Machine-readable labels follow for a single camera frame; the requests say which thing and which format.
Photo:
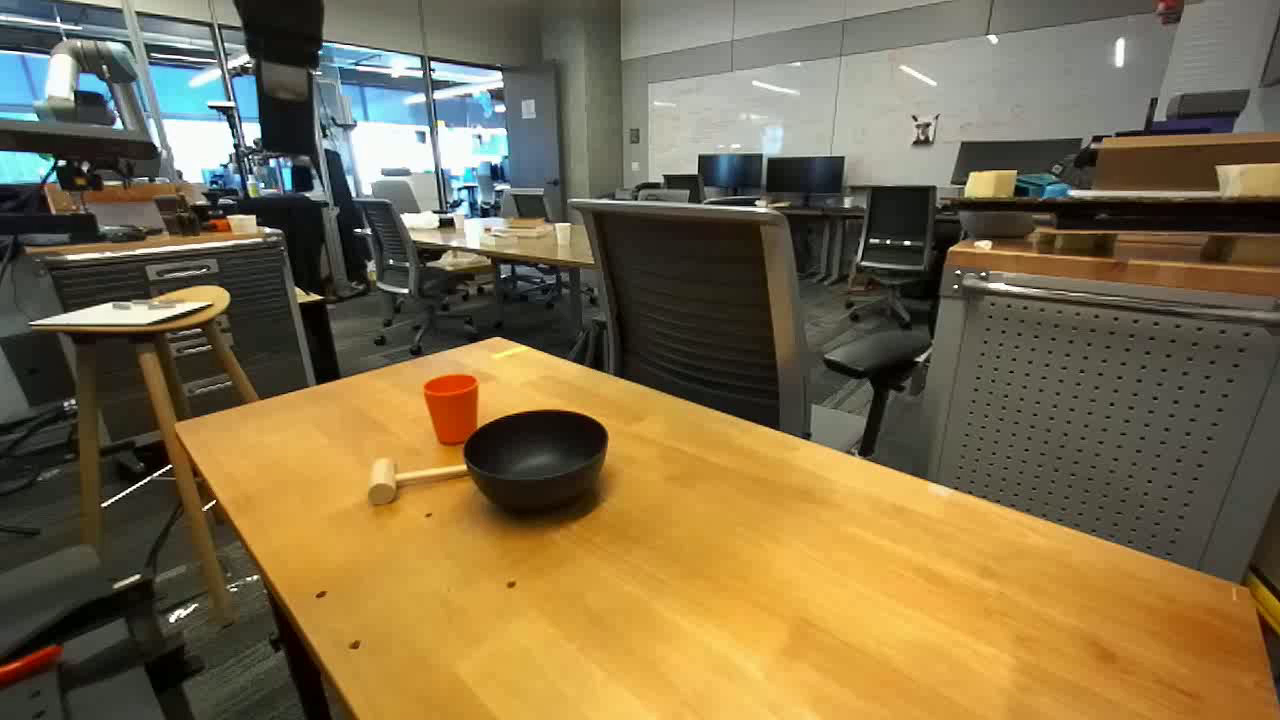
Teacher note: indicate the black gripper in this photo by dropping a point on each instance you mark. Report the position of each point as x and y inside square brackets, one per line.
[282, 30]

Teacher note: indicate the orange plastic cup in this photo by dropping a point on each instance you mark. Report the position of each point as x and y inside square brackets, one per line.
[453, 406]

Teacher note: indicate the small white cup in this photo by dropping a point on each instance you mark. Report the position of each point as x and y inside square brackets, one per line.
[241, 224]

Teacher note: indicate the black bowl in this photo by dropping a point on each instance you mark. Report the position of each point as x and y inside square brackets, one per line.
[536, 466]

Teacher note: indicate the light gray office chair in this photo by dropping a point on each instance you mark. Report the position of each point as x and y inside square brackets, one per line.
[394, 260]

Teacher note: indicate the gray drawer cabinet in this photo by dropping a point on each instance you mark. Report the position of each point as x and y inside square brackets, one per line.
[241, 313]

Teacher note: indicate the long wooden desk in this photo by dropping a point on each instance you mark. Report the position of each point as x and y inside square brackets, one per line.
[513, 245]

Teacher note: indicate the white paper sheet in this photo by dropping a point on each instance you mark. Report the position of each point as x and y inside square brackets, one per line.
[122, 313]

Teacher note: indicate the round wooden stool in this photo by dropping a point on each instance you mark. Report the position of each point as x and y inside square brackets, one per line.
[159, 403]

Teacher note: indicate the small wooden mallet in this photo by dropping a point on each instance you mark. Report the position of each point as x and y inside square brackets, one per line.
[385, 482]

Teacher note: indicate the black computer monitor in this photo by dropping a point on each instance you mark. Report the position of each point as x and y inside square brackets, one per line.
[730, 175]
[804, 178]

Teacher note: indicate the gray mesh office chair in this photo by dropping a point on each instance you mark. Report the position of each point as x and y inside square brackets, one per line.
[701, 313]

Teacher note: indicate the black office chair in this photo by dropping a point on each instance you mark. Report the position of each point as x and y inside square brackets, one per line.
[897, 234]

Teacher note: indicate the beige foam block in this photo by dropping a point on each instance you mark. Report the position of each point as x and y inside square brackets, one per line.
[988, 187]
[1251, 182]

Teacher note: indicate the wide black monitor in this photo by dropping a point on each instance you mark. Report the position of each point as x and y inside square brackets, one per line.
[1015, 157]

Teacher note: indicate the wooden tray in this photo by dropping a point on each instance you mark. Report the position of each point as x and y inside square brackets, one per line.
[1134, 264]

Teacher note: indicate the perforated gray metal cabinet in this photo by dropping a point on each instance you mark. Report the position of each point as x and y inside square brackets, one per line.
[1104, 412]

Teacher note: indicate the large wooden box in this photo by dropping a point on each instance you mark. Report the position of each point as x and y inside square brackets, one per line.
[1181, 160]

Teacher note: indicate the small wall poster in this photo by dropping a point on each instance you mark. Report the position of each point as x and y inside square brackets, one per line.
[927, 128]

